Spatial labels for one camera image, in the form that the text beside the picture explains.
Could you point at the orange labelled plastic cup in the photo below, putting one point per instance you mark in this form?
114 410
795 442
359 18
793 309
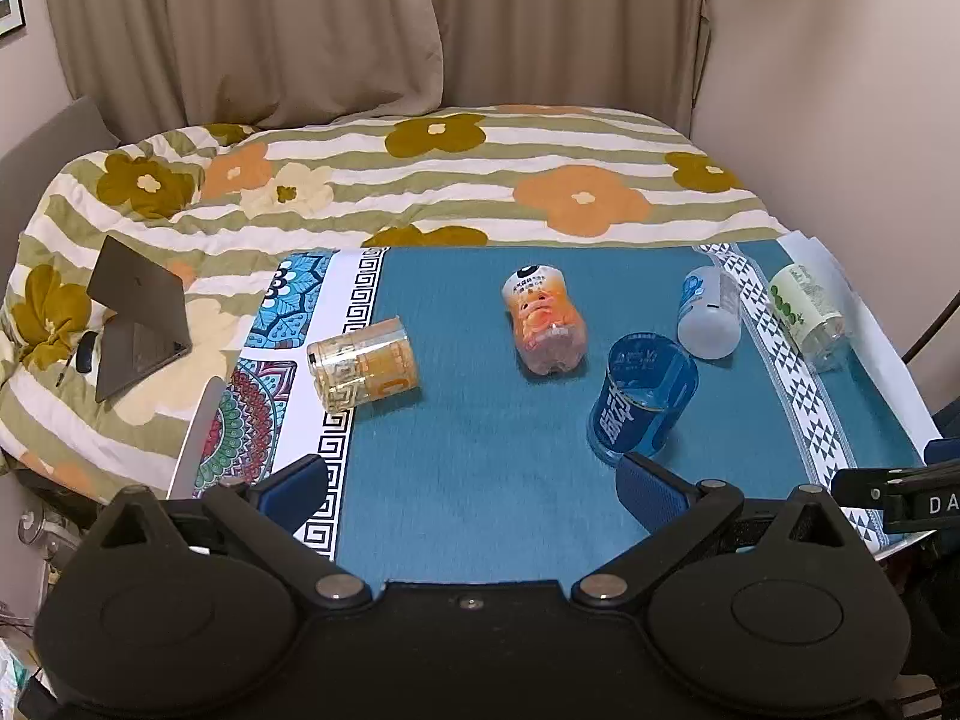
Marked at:
549 335

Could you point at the blue labelled plastic cup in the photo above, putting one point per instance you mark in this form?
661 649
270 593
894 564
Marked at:
649 381

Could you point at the grey bed headboard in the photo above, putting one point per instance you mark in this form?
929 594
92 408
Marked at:
30 166

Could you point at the teal patterned tablecloth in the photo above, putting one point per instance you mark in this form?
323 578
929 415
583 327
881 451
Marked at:
483 473

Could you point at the beige curtain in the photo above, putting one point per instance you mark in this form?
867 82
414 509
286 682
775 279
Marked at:
152 65

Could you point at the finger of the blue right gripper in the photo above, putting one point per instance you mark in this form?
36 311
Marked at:
942 450

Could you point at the black computer mouse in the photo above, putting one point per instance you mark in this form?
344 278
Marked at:
84 352

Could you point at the floral striped quilt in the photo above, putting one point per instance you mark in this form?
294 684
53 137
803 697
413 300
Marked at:
224 205

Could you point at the yellow orange labelled cup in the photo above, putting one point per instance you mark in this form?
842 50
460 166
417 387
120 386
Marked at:
363 366

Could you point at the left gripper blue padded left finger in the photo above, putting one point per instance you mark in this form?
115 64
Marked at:
260 521

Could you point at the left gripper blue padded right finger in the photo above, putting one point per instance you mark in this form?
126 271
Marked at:
680 518

